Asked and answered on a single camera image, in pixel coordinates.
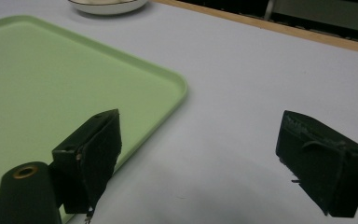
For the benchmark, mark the light green plastic tray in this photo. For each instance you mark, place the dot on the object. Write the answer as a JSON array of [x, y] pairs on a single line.
[[59, 90]]

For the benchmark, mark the white bowl with dark rim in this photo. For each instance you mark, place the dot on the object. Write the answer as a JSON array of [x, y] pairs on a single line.
[[108, 6]]

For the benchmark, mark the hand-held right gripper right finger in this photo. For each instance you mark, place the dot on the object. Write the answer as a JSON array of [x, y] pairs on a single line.
[[320, 161]]

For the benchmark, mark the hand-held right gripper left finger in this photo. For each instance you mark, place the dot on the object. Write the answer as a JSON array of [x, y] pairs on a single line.
[[88, 161]]

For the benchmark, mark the grey metal stand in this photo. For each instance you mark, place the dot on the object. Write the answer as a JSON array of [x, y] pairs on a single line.
[[270, 9]]

